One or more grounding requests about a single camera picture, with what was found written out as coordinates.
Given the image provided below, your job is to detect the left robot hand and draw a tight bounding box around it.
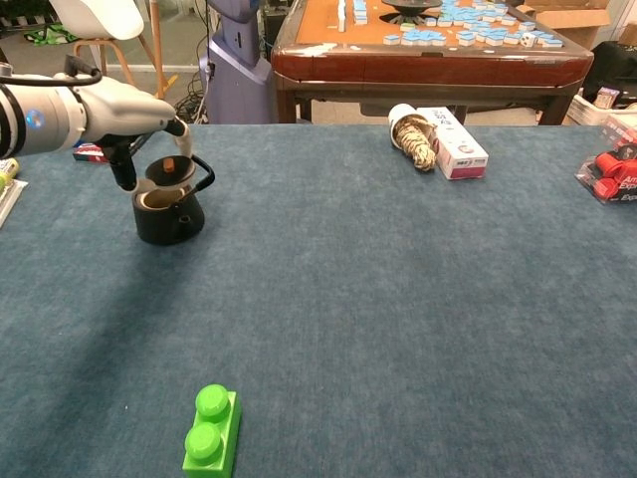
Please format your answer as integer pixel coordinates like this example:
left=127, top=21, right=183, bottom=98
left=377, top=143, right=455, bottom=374
left=74, top=74, right=196, bottom=193

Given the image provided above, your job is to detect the black teapot lid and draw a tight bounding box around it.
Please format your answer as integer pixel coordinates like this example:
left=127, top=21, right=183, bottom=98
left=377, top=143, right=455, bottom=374
left=144, top=154, right=199, bottom=189

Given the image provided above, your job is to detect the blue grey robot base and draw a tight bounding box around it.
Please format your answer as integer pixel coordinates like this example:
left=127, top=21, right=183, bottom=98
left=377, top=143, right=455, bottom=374
left=198, top=0, right=274, bottom=124

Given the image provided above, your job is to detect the black cast iron teapot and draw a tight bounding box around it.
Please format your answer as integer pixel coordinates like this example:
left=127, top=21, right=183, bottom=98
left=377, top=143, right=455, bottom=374
left=131, top=154, right=216, bottom=246

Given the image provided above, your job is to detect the red illustrated card pack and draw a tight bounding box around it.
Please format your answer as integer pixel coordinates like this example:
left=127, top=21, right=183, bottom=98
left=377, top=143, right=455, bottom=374
left=73, top=140, right=111, bottom=164

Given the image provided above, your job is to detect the white plastic chair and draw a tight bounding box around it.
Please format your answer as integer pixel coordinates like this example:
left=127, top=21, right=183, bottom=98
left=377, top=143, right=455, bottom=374
left=48, top=0, right=166, bottom=100

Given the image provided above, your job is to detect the white paper cup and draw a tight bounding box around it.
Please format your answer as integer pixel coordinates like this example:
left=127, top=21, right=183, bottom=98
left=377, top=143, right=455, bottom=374
left=387, top=103, right=432, bottom=149

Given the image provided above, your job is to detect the blue felt table mat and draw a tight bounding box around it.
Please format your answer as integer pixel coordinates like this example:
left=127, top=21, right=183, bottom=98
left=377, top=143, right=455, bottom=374
left=0, top=122, right=637, bottom=478

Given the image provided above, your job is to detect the brown mahjong table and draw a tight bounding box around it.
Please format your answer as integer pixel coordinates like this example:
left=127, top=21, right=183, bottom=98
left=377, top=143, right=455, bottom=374
left=271, top=0, right=596, bottom=125

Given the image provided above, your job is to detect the black mahjong table dome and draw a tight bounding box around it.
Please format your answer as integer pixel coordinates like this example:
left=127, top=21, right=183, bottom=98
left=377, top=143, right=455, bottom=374
left=381, top=0, right=443, bottom=24

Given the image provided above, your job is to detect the white toothpaste box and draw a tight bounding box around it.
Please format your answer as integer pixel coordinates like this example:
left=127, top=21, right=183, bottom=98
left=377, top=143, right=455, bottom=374
left=415, top=106, right=490, bottom=181

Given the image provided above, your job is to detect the green toy brick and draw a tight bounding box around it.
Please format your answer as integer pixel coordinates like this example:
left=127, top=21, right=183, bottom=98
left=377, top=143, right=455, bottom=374
left=181, top=383, right=244, bottom=478

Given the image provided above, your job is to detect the cardboard box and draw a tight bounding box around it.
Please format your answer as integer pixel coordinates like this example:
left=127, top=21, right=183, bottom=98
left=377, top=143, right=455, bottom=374
left=517, top=0, right=637, bottom=51

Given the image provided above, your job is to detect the clear box of red pieces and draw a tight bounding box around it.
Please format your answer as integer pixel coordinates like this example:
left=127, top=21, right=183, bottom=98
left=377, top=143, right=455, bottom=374
left=574, top=115, right=637, bottom=207

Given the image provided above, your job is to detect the black cable bundle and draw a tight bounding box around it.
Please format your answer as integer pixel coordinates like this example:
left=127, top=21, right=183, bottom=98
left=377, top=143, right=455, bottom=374
left=171, top=0, right=213, bottom=124

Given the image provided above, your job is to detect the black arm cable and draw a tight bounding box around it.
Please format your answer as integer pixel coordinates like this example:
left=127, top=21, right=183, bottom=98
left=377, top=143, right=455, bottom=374
left=0, top=55, right=104, bottom=87

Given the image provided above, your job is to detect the beige rope bundle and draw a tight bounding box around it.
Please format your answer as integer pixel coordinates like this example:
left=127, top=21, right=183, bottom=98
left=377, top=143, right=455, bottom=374
left=395, top=115, right=439, bottom=174

